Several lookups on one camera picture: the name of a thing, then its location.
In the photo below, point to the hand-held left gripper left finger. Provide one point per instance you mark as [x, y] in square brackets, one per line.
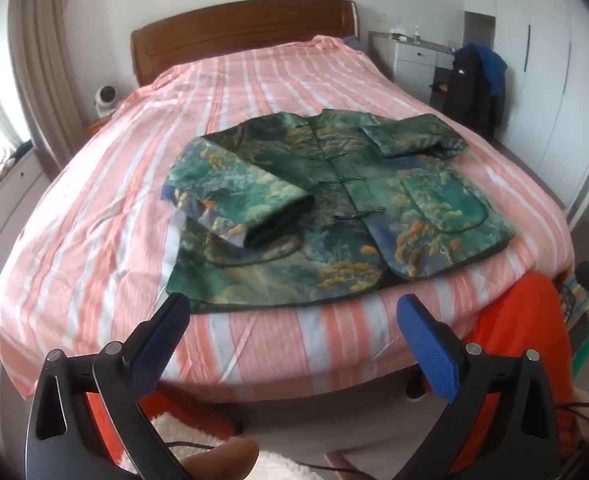
[162, 340]

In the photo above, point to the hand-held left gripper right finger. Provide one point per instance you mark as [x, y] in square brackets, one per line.
[432, 345]

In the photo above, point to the green printed padded jacket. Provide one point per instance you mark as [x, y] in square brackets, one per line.
[374, 200]

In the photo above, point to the person's left hand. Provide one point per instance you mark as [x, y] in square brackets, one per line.
[224, 460]

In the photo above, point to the colourful printed box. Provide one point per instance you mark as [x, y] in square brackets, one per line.
[571, 305]

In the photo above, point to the orange fleece garment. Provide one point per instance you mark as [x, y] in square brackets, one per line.
[519, 320]

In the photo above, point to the white fluffy cloth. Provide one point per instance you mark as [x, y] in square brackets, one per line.
[174, 432]

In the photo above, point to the pink striped bed sheet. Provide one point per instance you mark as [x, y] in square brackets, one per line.
[99, 220]

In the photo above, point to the white wardrobe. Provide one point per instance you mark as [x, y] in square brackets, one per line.
[549, 85]

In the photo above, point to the white window seat cabinet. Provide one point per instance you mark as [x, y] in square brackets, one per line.
[4, 220]

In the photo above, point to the black jacket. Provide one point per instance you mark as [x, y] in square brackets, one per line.
[467, 95]

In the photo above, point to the blue garment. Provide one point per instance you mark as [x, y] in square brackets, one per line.
[494, 67]

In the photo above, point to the wooden nightstand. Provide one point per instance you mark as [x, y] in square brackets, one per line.
[97, 126]

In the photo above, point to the striped cushion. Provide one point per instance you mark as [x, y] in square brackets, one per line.
[7, 165]

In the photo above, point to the small white fan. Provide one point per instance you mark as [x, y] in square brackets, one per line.
[107, 100]

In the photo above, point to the white bedside drawer unit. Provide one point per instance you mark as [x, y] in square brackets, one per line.
[414, 57]

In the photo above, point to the beige curtain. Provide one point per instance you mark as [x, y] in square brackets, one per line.
[49, 70]

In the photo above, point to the wooden headboard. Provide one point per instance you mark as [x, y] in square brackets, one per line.
[234, 30]

